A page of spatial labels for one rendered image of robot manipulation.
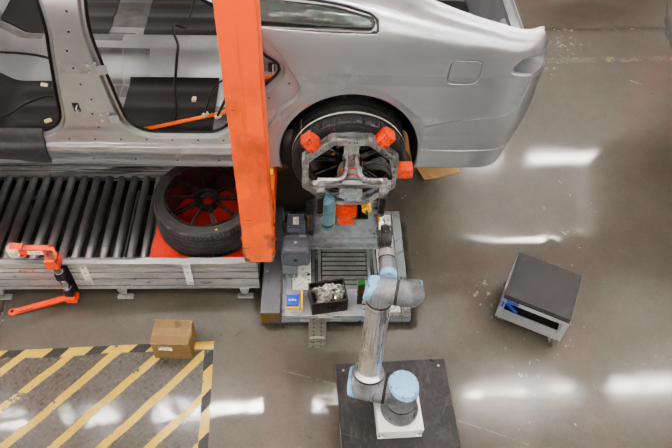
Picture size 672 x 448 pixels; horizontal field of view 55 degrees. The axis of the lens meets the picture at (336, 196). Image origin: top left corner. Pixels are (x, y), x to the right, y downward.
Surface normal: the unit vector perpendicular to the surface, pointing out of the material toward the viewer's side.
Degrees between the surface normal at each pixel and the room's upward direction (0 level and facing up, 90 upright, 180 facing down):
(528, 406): 0
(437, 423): 0
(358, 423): 0
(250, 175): 90
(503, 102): 90
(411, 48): 80
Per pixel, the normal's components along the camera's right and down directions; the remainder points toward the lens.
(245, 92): 0.03, 0.76
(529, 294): 0.04, -0.65
